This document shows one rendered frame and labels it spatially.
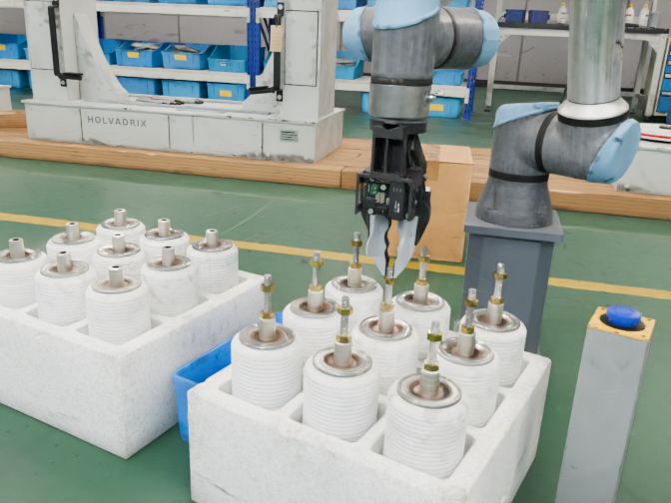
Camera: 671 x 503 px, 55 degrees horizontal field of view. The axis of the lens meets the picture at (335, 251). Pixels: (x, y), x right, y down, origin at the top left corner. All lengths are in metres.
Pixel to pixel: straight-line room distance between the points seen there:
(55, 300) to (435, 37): 0.72
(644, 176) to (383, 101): 2.12
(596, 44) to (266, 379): 0.74
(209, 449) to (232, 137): 2.18
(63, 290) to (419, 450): 0.63
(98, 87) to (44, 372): 2.42
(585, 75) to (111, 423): 0.94
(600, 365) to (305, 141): 2.16
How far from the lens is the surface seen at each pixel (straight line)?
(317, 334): 0.93
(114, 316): 1.04
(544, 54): 9.09
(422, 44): 0.78
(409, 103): 0.78
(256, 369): 0.85
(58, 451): 1.15
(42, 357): 1.15
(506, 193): 1.29
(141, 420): 1.09
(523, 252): 1.30
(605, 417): 0.91
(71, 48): 3.45
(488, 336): 0.94
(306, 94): 2.90
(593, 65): 1.17
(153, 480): 1.05
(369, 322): 0.92
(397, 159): 0.80
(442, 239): 1.95
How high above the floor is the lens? 0.65
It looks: 19 degrees down
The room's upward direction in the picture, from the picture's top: 3 degrees clockwise
